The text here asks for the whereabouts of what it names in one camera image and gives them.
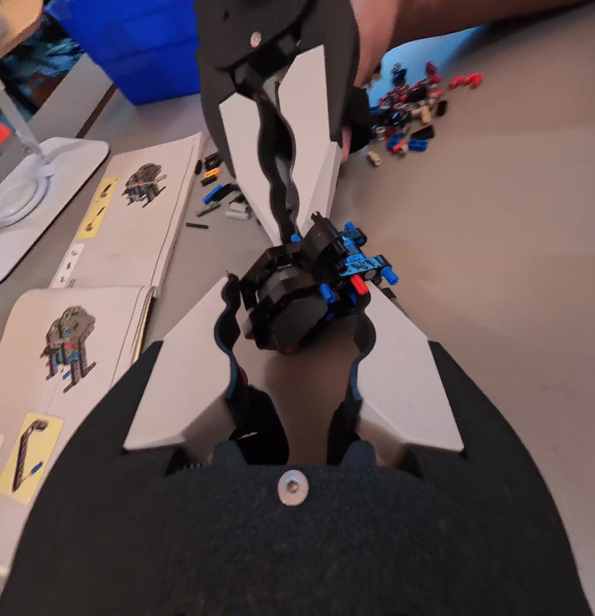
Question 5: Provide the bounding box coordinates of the black lego chassis assembly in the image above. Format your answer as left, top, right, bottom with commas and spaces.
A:
240, 212, 400, 356

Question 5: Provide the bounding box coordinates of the blue bin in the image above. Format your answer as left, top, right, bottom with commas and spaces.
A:
45, 0, 212, 107

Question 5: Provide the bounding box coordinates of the person's right hand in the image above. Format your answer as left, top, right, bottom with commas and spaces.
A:
340, 0, 401, 163

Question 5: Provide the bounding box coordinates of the lego instruction booklet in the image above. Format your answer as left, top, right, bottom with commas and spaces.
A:
0, 131, 212, 573

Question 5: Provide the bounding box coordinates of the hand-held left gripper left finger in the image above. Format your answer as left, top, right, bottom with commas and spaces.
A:
123, 274, 245, 463

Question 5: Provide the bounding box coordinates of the person's right forearm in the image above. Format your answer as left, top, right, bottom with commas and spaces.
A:
391, 0, 595, 51

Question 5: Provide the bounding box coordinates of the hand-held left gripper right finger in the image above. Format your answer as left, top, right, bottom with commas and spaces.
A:
347, 281, 465, 466

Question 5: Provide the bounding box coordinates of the pile of lego beams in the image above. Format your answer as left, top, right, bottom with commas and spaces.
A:
184, 151, 262, 231

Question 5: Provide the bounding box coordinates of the white lamp base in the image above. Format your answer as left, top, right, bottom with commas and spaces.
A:
0, 72, 111, 289

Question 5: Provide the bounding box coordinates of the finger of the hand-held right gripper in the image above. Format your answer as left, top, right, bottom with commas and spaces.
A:
219, 93, 292, 244
277, 45, 342, 229

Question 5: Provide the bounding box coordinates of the pile of small lego pins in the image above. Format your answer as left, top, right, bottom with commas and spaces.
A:
365, 60, 486, 167

